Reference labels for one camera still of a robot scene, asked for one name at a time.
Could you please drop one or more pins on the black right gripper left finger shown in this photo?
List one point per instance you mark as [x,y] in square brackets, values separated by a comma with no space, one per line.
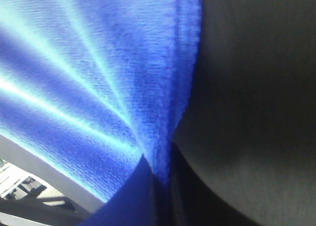
[132,205]

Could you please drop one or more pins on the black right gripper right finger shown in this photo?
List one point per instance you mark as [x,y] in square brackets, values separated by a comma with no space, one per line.
[193,203]

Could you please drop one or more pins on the blue microfiber towel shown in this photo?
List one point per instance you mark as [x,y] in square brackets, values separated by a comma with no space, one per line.
[92,86]

